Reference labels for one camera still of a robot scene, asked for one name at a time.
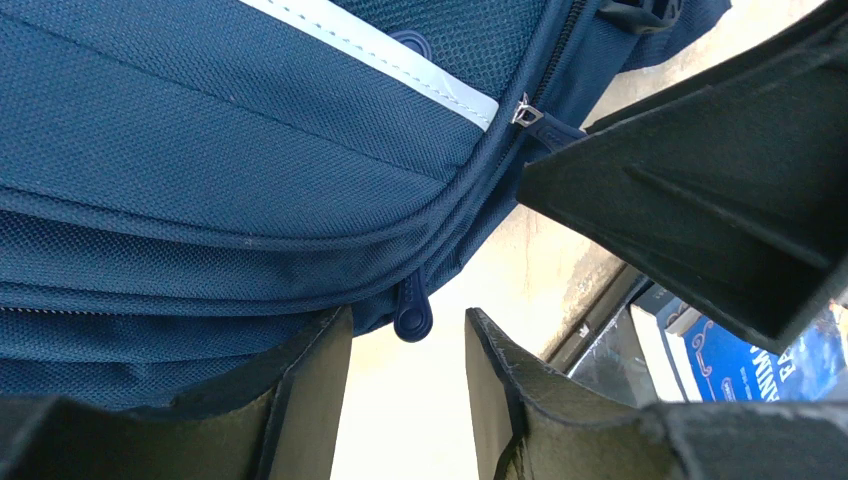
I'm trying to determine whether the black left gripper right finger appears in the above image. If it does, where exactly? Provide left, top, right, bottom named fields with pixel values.
left=465, top=308, right=847, bottom=479

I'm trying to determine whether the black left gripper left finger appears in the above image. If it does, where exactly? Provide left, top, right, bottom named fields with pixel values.
left=1, top=306, right=353, bottom=479

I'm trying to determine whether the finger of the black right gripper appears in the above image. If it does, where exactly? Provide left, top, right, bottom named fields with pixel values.
left=517, top=1, right=847, bottom=354

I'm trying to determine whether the navy blue student backpack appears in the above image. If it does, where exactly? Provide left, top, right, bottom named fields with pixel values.
left=1, top=1, right=731, bottom=410

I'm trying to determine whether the blue Animal Farm book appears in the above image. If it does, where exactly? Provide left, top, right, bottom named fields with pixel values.
left=630, top=284, right=847, bottom=403

